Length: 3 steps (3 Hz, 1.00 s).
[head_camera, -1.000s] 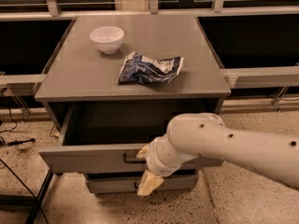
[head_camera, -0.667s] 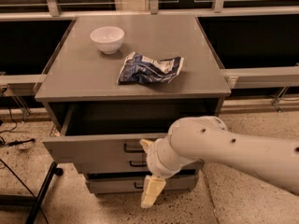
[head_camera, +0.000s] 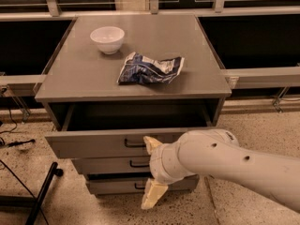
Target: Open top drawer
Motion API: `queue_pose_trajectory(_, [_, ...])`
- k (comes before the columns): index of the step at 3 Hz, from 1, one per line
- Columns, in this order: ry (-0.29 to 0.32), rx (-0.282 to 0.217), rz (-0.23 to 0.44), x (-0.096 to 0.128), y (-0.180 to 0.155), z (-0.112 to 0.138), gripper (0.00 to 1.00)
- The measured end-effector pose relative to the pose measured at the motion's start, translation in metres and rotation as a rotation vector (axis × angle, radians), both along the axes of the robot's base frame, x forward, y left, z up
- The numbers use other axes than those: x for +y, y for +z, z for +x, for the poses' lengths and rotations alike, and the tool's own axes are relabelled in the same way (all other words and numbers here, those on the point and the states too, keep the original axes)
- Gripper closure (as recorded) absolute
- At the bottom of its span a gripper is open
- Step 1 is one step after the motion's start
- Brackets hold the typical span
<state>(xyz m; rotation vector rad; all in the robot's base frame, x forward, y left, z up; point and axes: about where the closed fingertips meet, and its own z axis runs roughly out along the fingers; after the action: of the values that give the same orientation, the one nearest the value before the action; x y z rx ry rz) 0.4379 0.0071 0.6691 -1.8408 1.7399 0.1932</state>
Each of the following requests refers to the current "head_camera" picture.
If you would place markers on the crumpled blue chip bag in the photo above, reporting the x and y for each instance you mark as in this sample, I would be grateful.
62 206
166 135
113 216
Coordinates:
140 69

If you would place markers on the grey drawer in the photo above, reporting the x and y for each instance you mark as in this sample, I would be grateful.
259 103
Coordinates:
111 184
111 165
114 130

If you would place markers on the grey drawer cabinet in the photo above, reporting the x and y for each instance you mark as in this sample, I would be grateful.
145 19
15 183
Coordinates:
81 73

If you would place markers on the grey top drawer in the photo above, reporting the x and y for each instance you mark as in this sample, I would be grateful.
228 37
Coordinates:
114 130

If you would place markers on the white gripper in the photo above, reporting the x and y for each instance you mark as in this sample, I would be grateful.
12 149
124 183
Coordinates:
161 163

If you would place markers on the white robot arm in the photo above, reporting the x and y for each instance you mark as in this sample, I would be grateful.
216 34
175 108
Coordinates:
216 152

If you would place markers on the grey middle drawer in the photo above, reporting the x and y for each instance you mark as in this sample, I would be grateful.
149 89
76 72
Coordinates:
111 165

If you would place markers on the black metal stand leg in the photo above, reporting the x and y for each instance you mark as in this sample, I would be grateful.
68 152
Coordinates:
33 202

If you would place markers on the white ceramic bowl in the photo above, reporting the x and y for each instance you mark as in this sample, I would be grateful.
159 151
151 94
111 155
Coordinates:
108 39

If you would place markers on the grey bottom drawer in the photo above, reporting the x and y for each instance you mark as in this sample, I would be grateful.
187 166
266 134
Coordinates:
111 184

